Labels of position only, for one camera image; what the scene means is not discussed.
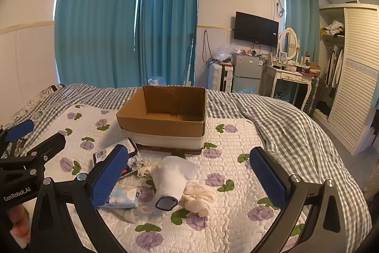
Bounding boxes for white plastic bottle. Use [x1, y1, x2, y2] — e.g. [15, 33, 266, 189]
[114, 206, 157, 224]

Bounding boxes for blue plastic bag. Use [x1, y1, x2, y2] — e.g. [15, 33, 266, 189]
[236, 84, 260, 94]

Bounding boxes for narrow teal curtain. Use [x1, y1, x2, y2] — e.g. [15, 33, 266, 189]
[135, 0, 199, 87]

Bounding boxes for cardboard box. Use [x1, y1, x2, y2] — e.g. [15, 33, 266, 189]
[116, 85, 207, 156]

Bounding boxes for pile of clothes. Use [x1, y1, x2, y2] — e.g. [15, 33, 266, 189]
[320, 20, 346, 36]

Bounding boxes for small white knotted cloth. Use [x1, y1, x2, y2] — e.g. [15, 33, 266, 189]
[137, 166, 154, 178]

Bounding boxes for grey mini fridge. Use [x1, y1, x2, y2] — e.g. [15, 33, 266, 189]
[231, 52, 264, 93]

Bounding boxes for white pole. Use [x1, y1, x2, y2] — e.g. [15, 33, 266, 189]
[185, 26, 197, 87]

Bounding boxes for pale teal curtain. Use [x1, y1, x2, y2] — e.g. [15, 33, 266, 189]
[283, 0, 320, 64]

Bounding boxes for white sock with purple toe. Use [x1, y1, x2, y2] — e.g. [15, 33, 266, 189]
[148, 156, 198, 211]

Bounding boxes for white oval mirror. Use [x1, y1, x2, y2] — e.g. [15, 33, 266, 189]
[279, 28, 298, 61]

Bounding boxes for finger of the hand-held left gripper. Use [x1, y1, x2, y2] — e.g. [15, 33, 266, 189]
[0, 119, 35, 159]
[22, 133, 66, 165]

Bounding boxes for white louvered wardrobe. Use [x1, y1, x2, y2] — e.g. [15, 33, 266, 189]
[313, 3, 379, 156]

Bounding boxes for clear plastic bag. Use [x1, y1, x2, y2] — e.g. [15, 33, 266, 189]
[213, 44, 237, 62]

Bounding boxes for blue basket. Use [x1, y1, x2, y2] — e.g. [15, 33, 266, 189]
[274, 90, 292, 101]

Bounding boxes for hanging clothes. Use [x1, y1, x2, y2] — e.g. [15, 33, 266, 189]
[324, 44, 345, 90]

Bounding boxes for black wall television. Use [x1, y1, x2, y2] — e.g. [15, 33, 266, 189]
[234, 12, 280, 48]

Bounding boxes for dark wall cable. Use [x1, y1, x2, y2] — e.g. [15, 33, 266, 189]
[202, 29, 214, 64]

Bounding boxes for wide teal curtain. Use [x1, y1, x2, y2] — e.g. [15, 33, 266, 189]
[54, 0, 141, 89]

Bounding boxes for floral quilted bed cover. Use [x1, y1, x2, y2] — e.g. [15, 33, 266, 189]
[0, 83, 372, 253]

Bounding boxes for white dressing table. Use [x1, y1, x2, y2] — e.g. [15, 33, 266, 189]
[264, 63, 314, 111]

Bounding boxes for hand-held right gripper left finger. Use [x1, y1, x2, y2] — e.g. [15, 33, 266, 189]
[31, 144, 129, 253]

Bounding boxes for person's left hand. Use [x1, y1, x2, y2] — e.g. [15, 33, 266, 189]
[6, 205, 32, 245]

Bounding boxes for blue and white tissue packet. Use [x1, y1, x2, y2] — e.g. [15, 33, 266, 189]
[99, 187, 140, 209]

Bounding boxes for cream cloth gloves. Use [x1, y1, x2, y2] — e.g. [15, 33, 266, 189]
[180, 180, 218, 216]

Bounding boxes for white suitcase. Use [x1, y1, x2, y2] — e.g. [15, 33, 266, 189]
[208, 63, 234, 92]

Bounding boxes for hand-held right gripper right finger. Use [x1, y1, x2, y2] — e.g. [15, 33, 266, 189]
[249, 147, 348, 253]

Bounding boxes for floral quilted mat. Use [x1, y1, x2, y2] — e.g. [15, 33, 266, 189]
[0, 105, 305, 253]

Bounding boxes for dark packet with barcode label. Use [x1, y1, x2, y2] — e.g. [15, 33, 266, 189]
[93, 137, 146, 179]

